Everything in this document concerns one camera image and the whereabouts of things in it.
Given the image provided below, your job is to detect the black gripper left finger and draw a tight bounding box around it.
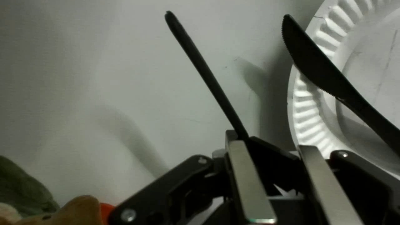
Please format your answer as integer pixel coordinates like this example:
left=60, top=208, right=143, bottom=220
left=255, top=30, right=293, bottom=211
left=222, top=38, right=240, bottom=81
left=107, top=129, right=278, bottom=225

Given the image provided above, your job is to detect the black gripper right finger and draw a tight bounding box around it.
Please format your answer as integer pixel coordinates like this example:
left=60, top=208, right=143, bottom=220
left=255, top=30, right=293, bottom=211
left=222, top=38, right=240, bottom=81
left=297, top=144, right=400, bottom=225

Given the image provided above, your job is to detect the black plastic spoon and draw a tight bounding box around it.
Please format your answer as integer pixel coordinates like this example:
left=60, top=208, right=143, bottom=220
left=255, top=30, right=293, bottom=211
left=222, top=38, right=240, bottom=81
left=162, top=10, right=303, bottom=198

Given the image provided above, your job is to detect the brown and green plush toy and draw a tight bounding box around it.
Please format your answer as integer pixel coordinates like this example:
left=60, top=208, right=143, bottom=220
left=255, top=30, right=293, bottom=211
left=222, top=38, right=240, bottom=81
left=0, top=154, right=113, bottom=225

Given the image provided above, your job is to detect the white paper plate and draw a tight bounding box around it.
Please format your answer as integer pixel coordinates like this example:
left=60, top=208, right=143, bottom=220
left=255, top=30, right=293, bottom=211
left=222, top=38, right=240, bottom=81
left=286, top=0, right=400, bottom=180

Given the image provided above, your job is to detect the black plastic knife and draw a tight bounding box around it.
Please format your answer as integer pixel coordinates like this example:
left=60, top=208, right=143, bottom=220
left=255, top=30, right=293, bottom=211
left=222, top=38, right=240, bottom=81
left=281, top=13, right=400, bottom=158

